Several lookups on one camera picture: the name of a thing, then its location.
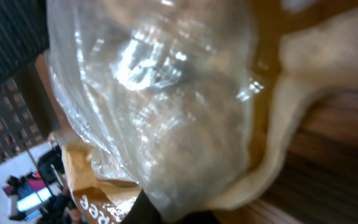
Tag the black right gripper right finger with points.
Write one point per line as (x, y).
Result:
(206, 217)

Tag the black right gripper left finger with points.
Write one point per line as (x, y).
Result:
(143, 212)

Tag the brown Pantree mushroom bag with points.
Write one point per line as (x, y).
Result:
(193, 103)

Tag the grey plastic mesh basket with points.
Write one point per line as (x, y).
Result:
(27, 115)

